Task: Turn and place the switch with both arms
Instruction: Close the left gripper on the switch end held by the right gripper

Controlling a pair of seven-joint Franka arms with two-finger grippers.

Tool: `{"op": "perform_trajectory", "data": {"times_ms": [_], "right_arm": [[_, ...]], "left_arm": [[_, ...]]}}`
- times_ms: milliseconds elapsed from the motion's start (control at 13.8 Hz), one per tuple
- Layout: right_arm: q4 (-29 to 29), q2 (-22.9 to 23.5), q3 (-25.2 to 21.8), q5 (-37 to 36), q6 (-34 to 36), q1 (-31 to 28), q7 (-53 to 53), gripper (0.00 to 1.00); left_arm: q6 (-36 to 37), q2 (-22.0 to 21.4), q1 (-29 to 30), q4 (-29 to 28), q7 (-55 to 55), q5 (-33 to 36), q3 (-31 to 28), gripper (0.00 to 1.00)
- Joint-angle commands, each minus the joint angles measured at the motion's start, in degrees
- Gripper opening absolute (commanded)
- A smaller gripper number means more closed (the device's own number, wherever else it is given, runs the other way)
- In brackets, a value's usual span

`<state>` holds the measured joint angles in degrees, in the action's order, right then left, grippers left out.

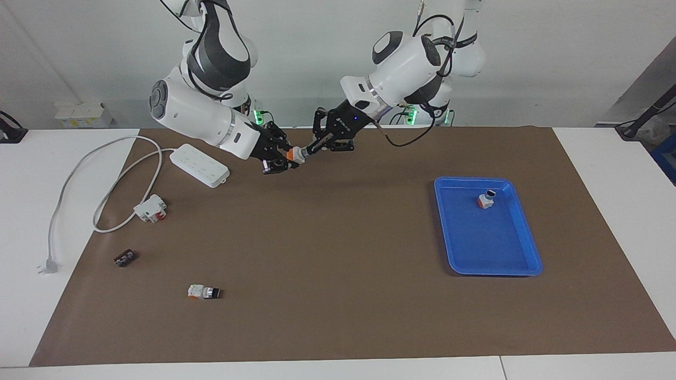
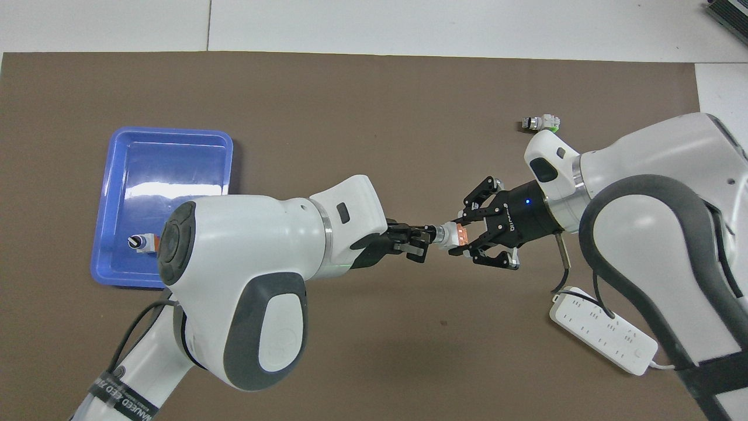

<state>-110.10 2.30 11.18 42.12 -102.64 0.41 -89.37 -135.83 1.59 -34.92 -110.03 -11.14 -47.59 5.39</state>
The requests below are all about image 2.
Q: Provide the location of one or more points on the blue plastic tray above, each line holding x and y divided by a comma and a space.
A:
163, 164

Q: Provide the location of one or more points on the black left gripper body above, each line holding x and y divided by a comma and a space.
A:
383, 242

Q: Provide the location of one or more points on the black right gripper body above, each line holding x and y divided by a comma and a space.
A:
523, 216

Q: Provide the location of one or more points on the grey ribbed device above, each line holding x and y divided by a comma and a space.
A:
730, 14

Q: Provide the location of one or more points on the brown table mat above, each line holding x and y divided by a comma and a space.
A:
380, 117

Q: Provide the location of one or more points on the white power strip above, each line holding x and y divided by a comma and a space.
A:
602, 330

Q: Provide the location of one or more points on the orange white push-button switch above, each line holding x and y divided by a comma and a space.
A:
453, 235

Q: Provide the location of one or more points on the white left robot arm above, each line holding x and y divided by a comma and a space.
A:
245, 245

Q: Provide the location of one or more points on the orange white knob switch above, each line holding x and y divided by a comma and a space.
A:
146, 242

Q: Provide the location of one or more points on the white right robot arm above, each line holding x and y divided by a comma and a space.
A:
654, 175

